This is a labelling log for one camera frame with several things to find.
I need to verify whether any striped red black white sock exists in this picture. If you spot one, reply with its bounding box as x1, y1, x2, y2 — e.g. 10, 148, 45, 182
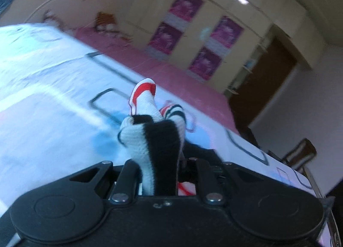
117, 78, 187, 196

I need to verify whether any pink bed cover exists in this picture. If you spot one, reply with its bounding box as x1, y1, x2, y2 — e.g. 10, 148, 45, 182
75, 27, 239, 134

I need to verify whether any dark wooden chair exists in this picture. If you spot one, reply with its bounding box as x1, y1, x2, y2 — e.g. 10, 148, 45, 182
281, 139, 317, 171

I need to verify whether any patterned bed sheet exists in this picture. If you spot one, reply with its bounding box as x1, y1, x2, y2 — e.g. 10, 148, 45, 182
0, 23, 333, 247

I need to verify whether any brown wooden door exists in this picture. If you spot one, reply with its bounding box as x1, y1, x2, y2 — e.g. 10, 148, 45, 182
229, 38, 297, 130

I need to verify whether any cream wardrobe with posters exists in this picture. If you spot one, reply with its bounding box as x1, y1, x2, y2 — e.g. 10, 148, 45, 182
123, 0, 326, 92

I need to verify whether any orange white plush toy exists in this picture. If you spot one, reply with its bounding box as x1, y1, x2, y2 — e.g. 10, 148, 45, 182
95, 12, 118, 33

